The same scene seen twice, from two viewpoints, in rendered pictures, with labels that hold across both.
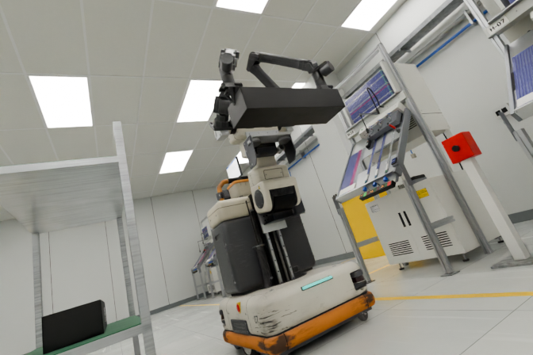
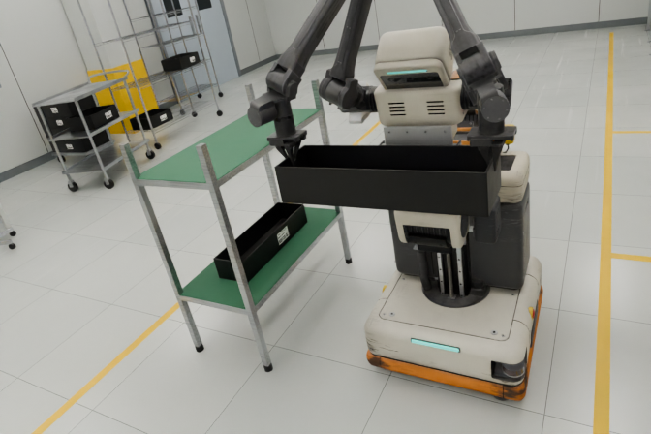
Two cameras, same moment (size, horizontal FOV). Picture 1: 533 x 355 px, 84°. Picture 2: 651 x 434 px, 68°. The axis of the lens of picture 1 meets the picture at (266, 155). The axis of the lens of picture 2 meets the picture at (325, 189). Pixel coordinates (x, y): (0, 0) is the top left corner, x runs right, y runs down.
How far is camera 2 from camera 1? 1.80 m
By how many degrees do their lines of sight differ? 76
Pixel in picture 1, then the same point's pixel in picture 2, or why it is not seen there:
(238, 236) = not seen: hidden behind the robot
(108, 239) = not seen: outside the picture
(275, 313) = (373, 342)
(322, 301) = (434, 361)
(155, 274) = not seen: outside the picture
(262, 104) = (305, 198)
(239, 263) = (400, 248)
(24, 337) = (414, 22)
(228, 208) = not seen: hidden behind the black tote
